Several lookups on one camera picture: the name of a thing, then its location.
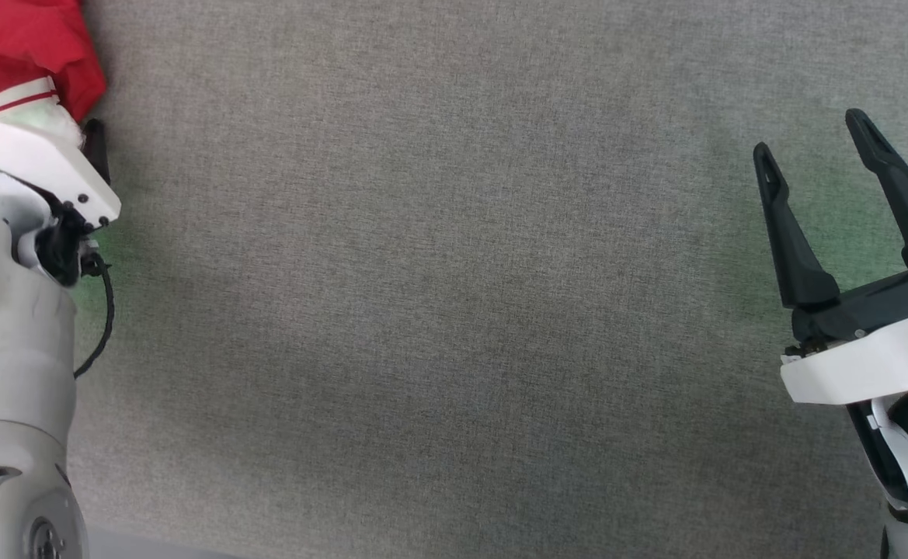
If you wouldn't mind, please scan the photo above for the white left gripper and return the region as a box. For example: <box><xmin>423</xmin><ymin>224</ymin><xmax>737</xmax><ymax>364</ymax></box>
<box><xmin>0</xmin><ymin>82</ymin><xmax>123</xmax><ymax>234</ymax></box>

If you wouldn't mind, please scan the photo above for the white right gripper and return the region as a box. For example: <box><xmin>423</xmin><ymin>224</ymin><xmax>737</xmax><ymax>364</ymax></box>
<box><xmin>753</xmin><ymin>108</ymin><xmax>908</xmax><ymax>407</ymax></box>

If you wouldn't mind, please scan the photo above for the red garment with white trim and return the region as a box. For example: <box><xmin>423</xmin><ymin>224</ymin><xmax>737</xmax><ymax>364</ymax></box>
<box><xmin>0</xmin><ymin>0</ymin><xmax>107</xmax><ymax>125</ymax></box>

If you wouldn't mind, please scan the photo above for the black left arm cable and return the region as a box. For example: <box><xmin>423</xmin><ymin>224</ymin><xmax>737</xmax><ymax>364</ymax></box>
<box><xmin>73</xmin><ymin>252</ymin><xmax>117</xmax><ymax>381</ymax></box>

